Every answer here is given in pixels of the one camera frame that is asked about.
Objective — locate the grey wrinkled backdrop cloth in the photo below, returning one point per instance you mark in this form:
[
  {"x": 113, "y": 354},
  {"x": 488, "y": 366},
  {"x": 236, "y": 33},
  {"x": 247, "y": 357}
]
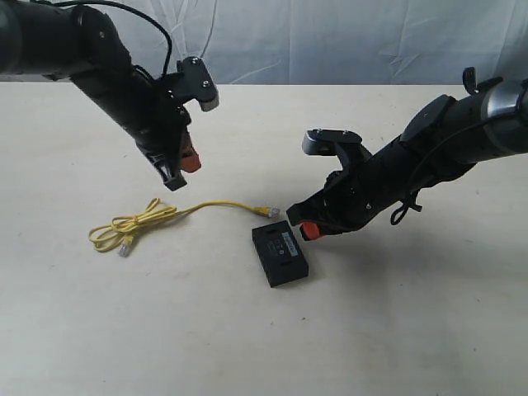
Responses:
[{"x": 329, "y": 42}]

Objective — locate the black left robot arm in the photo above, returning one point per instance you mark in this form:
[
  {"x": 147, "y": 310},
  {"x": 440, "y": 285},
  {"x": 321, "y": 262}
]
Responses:
[{"x": 81, "y": 44}]

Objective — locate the black network switch box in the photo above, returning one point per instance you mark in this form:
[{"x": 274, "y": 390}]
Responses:
[{"x": 279, "y": 253}]

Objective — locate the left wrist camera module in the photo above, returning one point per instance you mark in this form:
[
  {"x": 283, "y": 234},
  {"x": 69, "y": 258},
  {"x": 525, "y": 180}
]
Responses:
[{"x": 192, "y": 81}]

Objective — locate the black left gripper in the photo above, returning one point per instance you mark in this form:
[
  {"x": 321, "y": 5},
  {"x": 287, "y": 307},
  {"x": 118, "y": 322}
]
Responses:
[{"x": 149, "y": 113}]

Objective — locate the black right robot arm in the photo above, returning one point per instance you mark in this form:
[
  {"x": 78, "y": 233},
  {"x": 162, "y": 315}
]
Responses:
[{"x": 442, "y": 142}]

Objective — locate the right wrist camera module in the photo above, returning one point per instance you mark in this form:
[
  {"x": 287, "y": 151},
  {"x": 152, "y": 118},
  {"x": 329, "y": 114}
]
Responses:
[{"x": 344, "y": 144}]

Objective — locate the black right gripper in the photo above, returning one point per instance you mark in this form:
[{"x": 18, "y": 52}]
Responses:
[{"x": 351, "y": 198}]

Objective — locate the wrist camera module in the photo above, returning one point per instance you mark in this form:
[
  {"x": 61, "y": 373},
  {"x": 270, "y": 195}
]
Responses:
[
  {"x": 192, "y": 81},
  {"x": 344, "y": 144}
]

